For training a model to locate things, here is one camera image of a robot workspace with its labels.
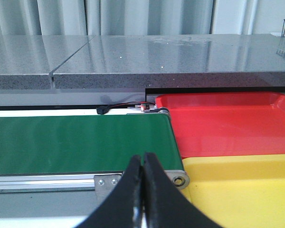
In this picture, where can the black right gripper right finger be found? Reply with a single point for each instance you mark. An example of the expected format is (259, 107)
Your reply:
(165, 205)

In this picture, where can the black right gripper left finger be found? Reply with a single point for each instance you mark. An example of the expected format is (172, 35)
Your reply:
(122, 208)

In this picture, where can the green conveyor belt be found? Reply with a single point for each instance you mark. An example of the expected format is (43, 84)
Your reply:
(82, 144)

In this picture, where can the yellow plastic tray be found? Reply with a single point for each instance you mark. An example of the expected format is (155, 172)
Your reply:
(239, 191)

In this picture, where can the red plastic tray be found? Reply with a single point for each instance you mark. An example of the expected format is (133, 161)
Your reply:
(227, 124)

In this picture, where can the small sensor circuit board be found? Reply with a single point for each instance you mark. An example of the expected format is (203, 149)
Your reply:
(145, 107)

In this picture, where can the grey stone counter slab right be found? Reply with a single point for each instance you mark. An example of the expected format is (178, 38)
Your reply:
(181, 61)

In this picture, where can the grey stone counter slab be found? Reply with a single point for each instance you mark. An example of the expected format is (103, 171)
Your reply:
(27, 62)
(181, 61)

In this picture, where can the grey stone counter slab left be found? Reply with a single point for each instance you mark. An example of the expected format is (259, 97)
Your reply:
(27, 62)

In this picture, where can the white pleated curtain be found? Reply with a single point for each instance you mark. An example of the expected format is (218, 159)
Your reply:
(140, 17)

